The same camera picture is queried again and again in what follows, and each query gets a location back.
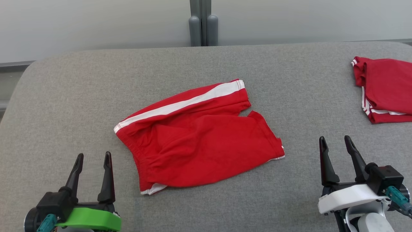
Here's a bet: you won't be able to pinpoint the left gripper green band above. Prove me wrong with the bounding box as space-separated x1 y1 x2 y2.
56 151 122 232

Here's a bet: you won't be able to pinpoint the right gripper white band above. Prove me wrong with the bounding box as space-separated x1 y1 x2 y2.
318 135 390 215

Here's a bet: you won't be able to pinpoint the red and white basketball jersey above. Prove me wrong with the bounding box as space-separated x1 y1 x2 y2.
351 56 412 124

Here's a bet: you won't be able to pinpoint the red shorts with white stripe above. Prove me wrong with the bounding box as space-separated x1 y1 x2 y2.
113 79 286 196

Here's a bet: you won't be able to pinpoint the grey fabric sofa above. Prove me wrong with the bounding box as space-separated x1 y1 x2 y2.
0 41 412 232

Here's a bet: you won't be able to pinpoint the teal left cable connector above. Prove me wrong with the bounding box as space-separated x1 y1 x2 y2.
36 214 58 232

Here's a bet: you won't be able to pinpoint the teal cable connector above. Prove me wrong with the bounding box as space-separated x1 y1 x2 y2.
36 214 58 232
385 186 412 216

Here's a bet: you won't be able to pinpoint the teal right cable connector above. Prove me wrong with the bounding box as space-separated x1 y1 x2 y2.
385 186 412 216

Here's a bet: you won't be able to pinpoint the grey skirting rail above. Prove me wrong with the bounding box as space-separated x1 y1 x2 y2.
0 61 35 110

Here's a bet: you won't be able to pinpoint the grey cylindrical partition post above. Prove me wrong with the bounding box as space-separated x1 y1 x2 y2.
189 15 202 47
207 14 219 46

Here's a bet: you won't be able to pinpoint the grey vertical partition frame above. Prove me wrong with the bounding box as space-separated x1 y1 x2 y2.
190 0 212 46

